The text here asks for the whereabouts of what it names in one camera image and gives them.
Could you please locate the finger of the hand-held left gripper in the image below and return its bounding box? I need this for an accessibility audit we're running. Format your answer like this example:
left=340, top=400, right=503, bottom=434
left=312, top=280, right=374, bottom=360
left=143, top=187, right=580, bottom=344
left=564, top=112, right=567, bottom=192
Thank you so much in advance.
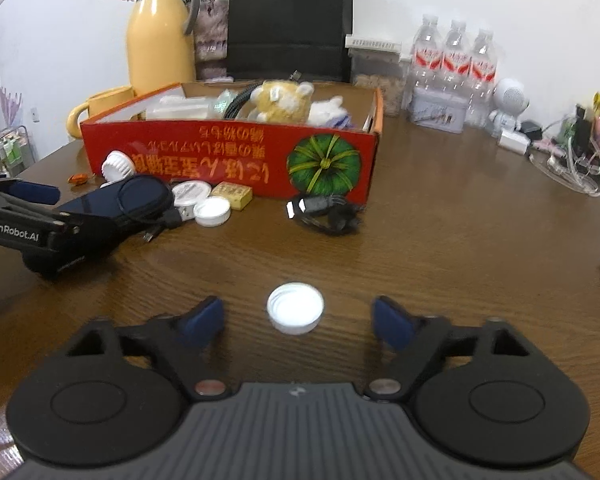
left=54, top=211, right=132, bottom=258
left=0, top=180, right=62, bottom=207

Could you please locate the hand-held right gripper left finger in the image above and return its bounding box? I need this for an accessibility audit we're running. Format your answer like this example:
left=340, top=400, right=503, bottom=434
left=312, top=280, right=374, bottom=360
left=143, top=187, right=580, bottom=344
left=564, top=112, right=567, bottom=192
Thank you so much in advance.
left=67, top=296, right=229, bottom=402

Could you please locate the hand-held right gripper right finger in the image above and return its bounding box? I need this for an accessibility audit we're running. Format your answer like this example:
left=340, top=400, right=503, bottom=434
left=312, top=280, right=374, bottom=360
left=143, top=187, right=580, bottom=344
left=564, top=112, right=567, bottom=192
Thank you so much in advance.
left=364, top=296, right=532, bottom=403

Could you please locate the dark blue pouch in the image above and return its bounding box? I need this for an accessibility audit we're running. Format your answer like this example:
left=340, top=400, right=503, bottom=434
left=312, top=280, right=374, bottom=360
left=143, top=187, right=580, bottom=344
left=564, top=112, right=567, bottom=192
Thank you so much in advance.
left=22, top=174, right=177, bottom=279

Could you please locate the white bottle cap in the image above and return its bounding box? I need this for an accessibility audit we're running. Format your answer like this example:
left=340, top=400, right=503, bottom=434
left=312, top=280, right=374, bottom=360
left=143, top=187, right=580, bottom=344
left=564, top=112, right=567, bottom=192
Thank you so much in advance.
left=266, top=282, right=325, bottom=336

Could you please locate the red printed cardboard box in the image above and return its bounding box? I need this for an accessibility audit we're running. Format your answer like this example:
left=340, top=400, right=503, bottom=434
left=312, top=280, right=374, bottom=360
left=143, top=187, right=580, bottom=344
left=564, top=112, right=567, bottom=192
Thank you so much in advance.
left=79, top=82, right=385, bottom=206

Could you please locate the iridescent plastic wrap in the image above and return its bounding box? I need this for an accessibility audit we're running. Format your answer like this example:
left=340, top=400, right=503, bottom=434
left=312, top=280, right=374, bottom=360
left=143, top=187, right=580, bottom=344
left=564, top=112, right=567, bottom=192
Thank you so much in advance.
left=211, top=90, right=242, bottom=120

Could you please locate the desk organizer rack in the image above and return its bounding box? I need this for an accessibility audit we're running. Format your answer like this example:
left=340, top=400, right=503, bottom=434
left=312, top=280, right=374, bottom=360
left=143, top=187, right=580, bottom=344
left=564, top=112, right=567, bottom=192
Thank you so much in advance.
left=0, top=122, right=37, bottom=181

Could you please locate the white ridged round cap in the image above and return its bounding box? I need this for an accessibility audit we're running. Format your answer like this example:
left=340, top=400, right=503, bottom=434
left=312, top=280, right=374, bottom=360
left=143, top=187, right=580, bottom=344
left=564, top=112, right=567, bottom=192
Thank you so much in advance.
left=101, top=149, right=139, bottom=184

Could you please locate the purple paper decoration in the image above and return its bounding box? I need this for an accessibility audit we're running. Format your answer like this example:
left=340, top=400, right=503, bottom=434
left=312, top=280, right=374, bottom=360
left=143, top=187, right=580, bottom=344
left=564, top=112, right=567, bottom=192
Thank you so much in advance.
left=0, top=75, right=24, bottom=129

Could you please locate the white round lid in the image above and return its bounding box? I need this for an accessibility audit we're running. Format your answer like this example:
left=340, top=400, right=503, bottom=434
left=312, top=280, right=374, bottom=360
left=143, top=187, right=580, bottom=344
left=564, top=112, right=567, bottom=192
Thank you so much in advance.
left=193, top=196, right=231, bottom=228

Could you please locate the yellow mug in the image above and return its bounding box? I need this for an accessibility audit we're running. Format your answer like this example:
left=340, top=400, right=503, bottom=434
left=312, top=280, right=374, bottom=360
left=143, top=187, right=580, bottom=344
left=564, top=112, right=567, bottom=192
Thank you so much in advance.
left=67, top=86, right=137, bottom=139

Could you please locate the white round case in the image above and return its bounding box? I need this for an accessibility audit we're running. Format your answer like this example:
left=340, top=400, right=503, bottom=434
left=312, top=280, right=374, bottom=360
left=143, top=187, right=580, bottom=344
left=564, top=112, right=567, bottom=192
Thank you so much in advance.
left=172, top=181, right=214, bottom=222

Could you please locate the small yellow box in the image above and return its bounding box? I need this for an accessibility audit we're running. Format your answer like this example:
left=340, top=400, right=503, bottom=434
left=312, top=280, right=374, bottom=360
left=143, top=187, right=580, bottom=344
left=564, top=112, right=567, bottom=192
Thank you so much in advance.
left=210, top=182, right=254, bottom=211

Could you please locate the yellow thermos jug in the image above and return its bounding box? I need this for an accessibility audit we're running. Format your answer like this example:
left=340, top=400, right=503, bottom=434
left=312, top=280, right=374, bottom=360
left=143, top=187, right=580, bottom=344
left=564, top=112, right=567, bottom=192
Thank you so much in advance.
left=126, top=0, right=201, bottom=97

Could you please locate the grey printed tin box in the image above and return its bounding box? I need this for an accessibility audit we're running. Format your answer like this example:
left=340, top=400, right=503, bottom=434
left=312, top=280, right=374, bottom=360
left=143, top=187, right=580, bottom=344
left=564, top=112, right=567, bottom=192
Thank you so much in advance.
left=409, top=90, right=467, bottom=135

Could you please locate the white charger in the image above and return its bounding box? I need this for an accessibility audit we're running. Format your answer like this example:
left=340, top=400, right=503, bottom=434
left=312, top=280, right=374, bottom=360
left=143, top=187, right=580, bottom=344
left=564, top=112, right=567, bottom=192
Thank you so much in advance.
left=497, top=128, right=533, bottom=157

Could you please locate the pink fluffy vase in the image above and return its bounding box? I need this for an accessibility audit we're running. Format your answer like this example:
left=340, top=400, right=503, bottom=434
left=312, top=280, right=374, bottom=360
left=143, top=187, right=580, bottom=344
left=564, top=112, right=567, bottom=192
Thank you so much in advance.
left=193, top=0, right=230, bottom=80

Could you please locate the yellow plush toy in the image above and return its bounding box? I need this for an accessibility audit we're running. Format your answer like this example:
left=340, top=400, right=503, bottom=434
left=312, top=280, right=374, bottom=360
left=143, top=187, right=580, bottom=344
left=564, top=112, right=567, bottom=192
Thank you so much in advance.
left=249, top=79, right=315, bottom=124

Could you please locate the clear seed container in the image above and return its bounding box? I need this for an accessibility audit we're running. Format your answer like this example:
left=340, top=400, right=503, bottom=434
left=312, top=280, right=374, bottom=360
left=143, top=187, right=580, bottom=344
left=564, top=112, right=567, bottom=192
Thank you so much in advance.
left=345, top=34, right=411, bottom=116

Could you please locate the white robot speaker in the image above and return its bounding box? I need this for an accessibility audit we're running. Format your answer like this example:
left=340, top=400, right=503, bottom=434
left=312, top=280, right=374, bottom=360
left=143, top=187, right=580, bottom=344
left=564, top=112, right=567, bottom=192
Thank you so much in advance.
left=487, top=77, right=533, bottom=137

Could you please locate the clear water bottle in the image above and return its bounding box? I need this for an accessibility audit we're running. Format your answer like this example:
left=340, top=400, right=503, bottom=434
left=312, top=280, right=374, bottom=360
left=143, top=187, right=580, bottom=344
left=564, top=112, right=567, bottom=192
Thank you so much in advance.
left=467, top=28, right=499, bottom=129
left=442, top=19, right=471, bottom=111
left=410, top=13, right=444, bottom=112

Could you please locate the green small bottle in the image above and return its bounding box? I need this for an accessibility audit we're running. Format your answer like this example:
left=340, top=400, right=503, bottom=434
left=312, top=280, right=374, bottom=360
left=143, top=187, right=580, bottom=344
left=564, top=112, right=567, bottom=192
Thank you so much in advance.
left=560, top=104, right=594, bottom=152

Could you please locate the black paper bag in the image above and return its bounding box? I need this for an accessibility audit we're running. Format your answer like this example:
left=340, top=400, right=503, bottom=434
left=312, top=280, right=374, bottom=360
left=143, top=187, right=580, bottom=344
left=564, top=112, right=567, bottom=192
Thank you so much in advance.
left=227, top=0, right=354, bottom=84

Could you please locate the black braided cable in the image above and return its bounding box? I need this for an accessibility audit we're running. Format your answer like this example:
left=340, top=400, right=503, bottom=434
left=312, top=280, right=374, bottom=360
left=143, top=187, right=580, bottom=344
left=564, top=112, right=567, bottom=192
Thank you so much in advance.
left=220, top=71, right=302, bottom=121

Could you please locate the white earphone cable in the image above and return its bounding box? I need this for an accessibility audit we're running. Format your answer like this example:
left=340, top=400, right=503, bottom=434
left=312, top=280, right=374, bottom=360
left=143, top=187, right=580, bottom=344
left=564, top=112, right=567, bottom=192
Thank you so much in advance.
left=529, top=147, right=600, bottom=197

